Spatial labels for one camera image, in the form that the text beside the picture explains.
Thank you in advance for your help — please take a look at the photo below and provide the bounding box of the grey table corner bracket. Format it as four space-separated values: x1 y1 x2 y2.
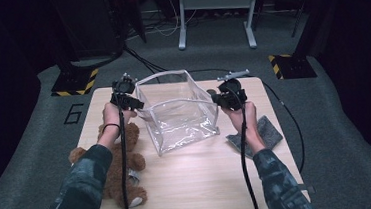
301 184 316 195

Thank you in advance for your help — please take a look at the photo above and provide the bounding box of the grey cloth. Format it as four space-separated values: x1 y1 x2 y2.
224 113 286 161

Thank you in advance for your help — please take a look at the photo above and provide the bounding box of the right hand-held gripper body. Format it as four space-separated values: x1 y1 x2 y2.
217 68 253 114

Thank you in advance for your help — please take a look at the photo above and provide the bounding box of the hand-held gripper black cable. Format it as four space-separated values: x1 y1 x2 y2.
111 90 133 209
229 88 261 209

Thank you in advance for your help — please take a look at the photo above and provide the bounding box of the clear plastic bag white trim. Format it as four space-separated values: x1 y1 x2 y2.
133 66 223 158

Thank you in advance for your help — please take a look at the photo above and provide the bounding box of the left hand-held gripper black cable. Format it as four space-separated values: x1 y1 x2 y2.
111 90 133 209

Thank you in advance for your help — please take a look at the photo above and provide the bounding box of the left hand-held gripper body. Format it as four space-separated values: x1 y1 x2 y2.
108 71 140 112

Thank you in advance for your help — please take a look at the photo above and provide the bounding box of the black cabinet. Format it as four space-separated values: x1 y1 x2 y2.
48 0 128 63

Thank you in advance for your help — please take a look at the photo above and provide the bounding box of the black wristband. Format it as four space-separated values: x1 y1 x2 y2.
101 122 121 134

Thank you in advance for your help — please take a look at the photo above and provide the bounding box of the white metal stand frame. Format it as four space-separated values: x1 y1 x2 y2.
174 0 266 55

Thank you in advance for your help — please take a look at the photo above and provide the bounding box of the brown teddy bear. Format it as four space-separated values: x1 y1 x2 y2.
65 120 150 209

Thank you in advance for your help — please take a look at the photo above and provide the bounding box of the white floor cable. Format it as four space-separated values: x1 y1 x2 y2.
149 0 199 39

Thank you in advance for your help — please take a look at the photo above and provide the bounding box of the person's right hand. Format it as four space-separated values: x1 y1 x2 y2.
222 100 266 155

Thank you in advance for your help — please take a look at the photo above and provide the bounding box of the right hand-held gripper black cable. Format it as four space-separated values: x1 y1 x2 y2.
229 88 261 209

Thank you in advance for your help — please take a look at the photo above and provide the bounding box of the black base with hazard stripes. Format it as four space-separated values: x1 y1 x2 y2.
49 67 101 98
268 51 319 82

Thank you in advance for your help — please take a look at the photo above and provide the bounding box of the person's left hand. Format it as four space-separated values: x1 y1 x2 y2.
101 99 139 132

